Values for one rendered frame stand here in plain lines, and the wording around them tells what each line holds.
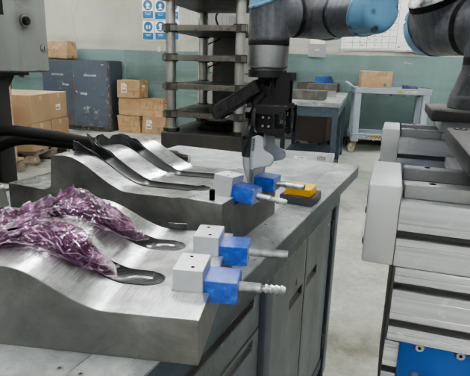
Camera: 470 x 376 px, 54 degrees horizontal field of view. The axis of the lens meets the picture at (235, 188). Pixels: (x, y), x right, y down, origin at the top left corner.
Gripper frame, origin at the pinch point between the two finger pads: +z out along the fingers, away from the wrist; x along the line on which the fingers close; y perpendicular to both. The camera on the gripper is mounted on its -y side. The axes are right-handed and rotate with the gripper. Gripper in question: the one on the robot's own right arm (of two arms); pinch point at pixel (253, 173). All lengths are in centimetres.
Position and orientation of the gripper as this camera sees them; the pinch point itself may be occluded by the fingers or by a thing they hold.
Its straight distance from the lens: 92.0
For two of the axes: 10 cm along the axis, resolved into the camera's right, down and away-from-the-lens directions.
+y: 9.1, 1.3, -4.0
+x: 4.2, -2.2, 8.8
